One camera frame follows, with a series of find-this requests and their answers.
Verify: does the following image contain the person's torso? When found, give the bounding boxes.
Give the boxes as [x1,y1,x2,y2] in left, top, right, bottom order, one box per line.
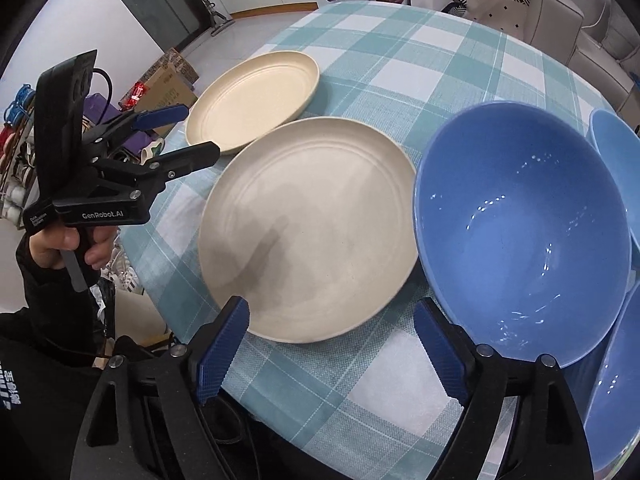
[0,310,166,480]

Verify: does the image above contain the floor mop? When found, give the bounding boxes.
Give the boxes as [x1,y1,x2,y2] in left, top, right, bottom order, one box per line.
[202,0,236,36]

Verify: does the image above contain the cream round plate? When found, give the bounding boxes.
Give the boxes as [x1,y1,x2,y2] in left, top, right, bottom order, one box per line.
[198,116,420,344]
[185,51,321,156]

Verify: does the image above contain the person's left hand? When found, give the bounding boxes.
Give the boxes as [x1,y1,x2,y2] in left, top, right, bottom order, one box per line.
[27,225,117,271]

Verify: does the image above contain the dark glass door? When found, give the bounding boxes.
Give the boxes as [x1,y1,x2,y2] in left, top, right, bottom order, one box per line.
[90,0,211,53]

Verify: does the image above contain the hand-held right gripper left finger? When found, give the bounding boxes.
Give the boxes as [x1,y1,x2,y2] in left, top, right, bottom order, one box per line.
[70,296,251,480]

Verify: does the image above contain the beige side cabinet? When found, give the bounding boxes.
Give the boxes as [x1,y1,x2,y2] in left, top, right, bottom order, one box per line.
[567,27,640,116]

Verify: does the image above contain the light blue bowl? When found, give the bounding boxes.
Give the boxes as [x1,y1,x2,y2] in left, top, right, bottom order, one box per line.
[589,109,640,251]

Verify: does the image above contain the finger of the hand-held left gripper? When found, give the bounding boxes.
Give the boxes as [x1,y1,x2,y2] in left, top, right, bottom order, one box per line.
[92,141,221,197]
[82,103,190,154]

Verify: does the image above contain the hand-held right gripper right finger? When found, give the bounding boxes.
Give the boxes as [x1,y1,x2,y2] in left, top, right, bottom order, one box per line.
[413,297,597,480]

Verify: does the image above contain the beige sofa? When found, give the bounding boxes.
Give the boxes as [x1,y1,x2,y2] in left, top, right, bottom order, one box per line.
[522,0,640,61]

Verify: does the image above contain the person's left forearm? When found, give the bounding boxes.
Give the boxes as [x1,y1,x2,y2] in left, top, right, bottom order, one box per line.
[15,245,103,361]

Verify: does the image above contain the shoe rack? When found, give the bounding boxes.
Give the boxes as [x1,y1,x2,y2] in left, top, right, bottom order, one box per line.
[0,110,51,231]

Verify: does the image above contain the blue shoes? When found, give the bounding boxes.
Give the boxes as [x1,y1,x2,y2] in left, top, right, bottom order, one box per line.
[5,85,41,126]

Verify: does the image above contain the printed cardboard box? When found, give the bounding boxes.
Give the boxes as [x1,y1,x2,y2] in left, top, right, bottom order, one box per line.
[120,47,201,141]

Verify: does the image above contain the purple bag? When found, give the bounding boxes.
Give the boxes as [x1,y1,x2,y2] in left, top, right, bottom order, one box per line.
[82,92,166,161]

